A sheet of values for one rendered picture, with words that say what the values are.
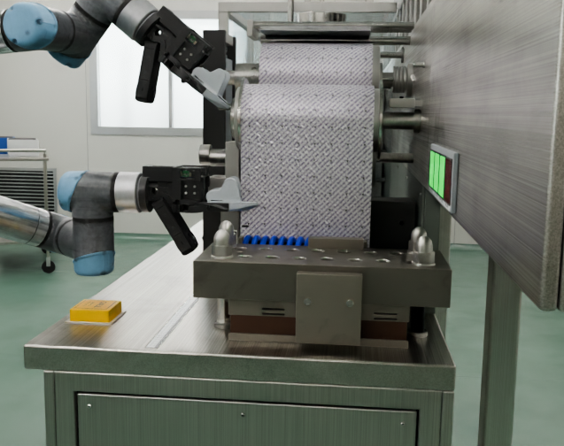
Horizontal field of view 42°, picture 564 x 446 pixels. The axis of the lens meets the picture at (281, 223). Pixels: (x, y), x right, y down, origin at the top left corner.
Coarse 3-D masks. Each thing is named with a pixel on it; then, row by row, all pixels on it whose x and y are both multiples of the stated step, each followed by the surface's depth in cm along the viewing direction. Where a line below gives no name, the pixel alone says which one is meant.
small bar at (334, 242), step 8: (312, 240) 125; (320, 240) 125; (328, 240) 125; (336, 240) 125; (344, 240) 125; (352, 240) 125; (360, 240) 124; (312, 248) 126; (320, 248) 125; (328, 248) 125; (336, 248) 125; (344, 248) 125; (352, 248) 125; (360, 248) 125
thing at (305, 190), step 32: (256, 160) 130; (288, 160) 130; (320, 160) 129; (352, 160) 129; (256, 192) 131; (288, 192) 131; (320, 192) 130; (352, 192) 129; (256, 224) 132; (288, 224) 131; (320, 224) 131; (352, 224) 130
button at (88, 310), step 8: (80, 304) 127; (88, 304) 127; (96, 304) 127; (104, 304) 127; (112, 304) 127; (120, 304) 130; (72, 312) 124; (80, 312) 124; (88, 312) 124; (96, 312) 124; (104, 312) 123; (112, 312) 125; (120, 312) 130; (72, 320) 124; (80, 320) 124; (88, 320) 124; (96, 320) 124; (104, 320) 124
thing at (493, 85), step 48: (480, 0) 71; (528, 0) 51; (432, 48) 115; (480, 48) 71; (528, 48) 51; (432, 96) 113; (480, 96) 70; (528, 96) 50; (480, 144) 69; (528, 144) 50; (480, 192) 68; (528, 192) 50; (480, 240) 67; (528, 240) 49; (528, 288) 49
